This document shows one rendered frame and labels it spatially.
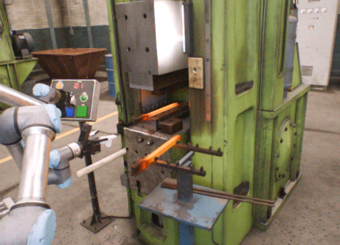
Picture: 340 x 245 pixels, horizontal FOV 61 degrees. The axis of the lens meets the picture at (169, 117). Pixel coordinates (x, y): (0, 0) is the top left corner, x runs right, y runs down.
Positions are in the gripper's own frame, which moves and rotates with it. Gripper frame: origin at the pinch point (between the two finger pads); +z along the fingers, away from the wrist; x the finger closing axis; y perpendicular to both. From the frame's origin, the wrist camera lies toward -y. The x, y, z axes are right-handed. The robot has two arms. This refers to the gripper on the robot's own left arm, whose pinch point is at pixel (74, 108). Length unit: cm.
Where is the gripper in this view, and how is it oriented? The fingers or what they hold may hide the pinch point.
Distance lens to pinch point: 195.8
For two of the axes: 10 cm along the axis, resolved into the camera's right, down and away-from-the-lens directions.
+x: -9.7, -0.3, 2.4
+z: 2.3, 1.9, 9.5
